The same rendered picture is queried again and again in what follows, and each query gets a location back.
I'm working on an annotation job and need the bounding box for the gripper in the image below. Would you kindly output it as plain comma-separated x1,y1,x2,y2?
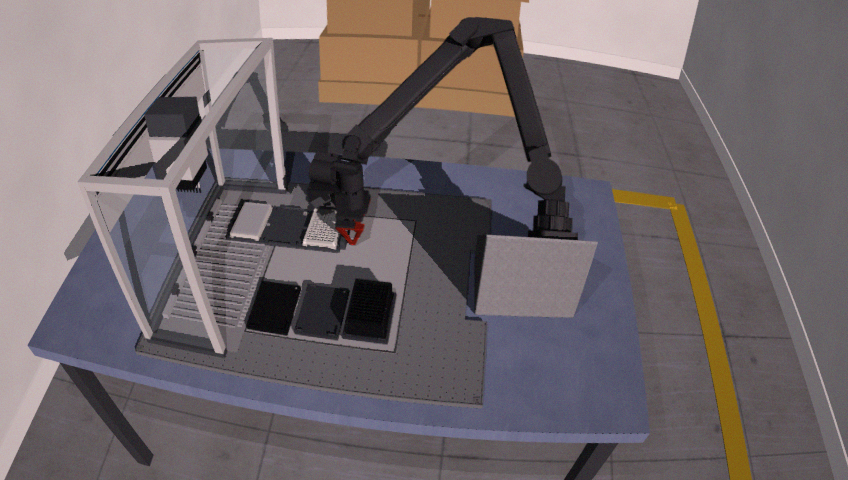
335,186,371,245

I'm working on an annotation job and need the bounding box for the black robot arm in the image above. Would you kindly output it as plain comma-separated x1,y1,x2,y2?
307,17,578,240

